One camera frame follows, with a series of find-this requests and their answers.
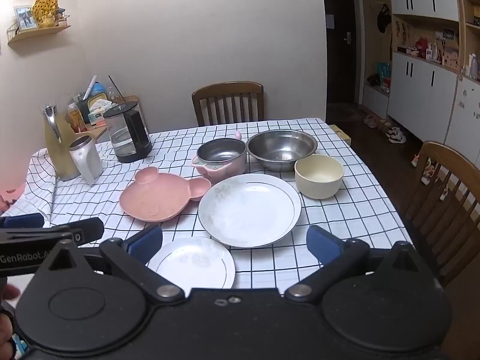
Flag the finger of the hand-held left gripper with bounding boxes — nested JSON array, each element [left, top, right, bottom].
[[0, 213, 45, 230], [0, 217, 105, 248]]

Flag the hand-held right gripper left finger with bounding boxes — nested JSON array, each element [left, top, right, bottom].
[[35, 225, 186, 302]]

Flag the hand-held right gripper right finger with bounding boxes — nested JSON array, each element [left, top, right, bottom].
[[285, 226, 439, 304]]

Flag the pink bear-shaped plate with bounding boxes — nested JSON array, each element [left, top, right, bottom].
[[119, 167, 212, 223]]

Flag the small white plate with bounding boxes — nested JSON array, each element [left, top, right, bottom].
[[147, 237, 236, 290]]

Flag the cream round bowl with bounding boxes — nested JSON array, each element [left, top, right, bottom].
[[294, 154, 345, 200]]

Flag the large white plate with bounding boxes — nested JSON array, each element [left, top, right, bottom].
[[197, 173, 302, 249]]

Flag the large stainless steel bowl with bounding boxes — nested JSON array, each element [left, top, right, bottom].
[[246, 129, 319, 173]]

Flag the pink pot-shaped steel bowl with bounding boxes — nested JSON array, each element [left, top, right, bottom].
[[191, 130, 248, 185]]

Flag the person's left hand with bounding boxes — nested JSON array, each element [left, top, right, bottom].
[[0, 284, 21, 347]]

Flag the white electric kettle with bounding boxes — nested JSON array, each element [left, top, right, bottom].
[[68, 135, 104, 185]]

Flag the beige thermos carafe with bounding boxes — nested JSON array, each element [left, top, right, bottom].
[[40, 104, 81, 181]]

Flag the black-checked white tablecloth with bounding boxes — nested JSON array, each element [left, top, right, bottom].
[[0, 118, 413, 297]]

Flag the glass electric kettle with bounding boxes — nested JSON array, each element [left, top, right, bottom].
[[103, 101, 153, 164]]

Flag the orange bottle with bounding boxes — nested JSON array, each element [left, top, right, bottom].
[[67, 102, 88, 133]]

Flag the green tissue box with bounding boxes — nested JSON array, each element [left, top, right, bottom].
[[88, 97, 113, 124]]

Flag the black pen holder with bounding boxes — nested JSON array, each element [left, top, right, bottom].
[[77, 97, 94, 124]]

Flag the wooden slat-back chair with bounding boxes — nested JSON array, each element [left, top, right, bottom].
[[403, 140, 480, 287]]

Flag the wooden chair with cushioned back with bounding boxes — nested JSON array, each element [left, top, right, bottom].
[[191, 81, 265, 127]]

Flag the dark entrance door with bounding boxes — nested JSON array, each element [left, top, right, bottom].
[[324, 0, 361, 106]]

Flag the gold ornament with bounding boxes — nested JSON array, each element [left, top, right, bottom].
[[32, 0, 59, 28]]

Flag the black hanging bag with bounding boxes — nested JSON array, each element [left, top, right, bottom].
[[376, 4, 391, 34]]

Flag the wooden wall shelf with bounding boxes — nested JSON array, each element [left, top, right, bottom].
[[7, 14, 72, 47]]

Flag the small photo frame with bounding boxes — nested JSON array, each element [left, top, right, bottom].
[[14, 5, 37, 31]]

